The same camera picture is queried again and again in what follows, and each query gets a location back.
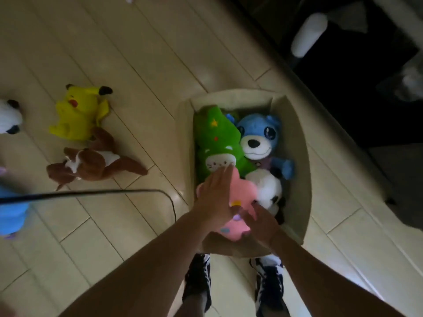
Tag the person's left shoe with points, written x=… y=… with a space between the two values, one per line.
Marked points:
x=198 y=280

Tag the person's left fingers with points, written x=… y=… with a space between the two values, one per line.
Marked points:
x=222 y=177

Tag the person's left hand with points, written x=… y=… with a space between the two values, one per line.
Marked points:
x=211 y=201

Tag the person's left forearm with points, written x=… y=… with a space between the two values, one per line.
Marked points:
x=138 y=274

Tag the white padded chair armrest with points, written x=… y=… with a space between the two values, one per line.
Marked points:
x=309 y=34

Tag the beige fabric storage box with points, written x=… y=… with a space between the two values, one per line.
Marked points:
x=299 y=155

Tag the person's shoe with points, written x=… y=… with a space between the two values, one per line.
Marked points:
x=269 y=287
x=198 y=280

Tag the person's right shoe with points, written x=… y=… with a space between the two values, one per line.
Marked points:
x=269 y=287

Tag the yellow plush toy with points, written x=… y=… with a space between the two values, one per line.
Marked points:
x=77 y=115

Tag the white panda plush toy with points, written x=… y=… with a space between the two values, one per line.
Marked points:
x=266 y=188
x=8 y=117

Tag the brown squirrel plush toy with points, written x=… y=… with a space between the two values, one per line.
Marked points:
x=92 y=163

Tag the green plush toy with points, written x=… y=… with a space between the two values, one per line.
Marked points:
x=218 y=141

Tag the person's right hand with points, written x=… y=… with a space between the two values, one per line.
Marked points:
x=262 y=227

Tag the pink star plush toy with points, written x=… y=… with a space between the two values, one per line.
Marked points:
x=243 y=198

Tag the blue bear plush toy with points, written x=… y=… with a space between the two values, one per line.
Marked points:
x=257 y=135

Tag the person's right fingers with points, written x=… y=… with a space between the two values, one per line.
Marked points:
x=250 y=215

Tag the light blue plush toy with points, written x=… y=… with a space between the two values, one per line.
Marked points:
x=11 y=214

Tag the person's right forearm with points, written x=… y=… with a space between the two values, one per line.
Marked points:
x=324 y=280

